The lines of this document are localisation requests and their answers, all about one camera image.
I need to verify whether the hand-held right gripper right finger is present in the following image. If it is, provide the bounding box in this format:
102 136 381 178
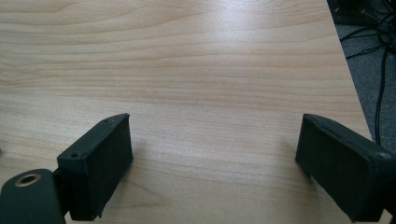
294 113 396 223

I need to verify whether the black device on floor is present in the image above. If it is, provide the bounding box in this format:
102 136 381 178
326 0 386 27

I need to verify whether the long black cable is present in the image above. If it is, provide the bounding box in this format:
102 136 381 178
375 46 390 146

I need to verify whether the tangle of black cables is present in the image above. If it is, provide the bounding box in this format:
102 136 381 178
339 0 396 60

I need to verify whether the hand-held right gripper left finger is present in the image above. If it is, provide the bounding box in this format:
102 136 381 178
56 112 134 222

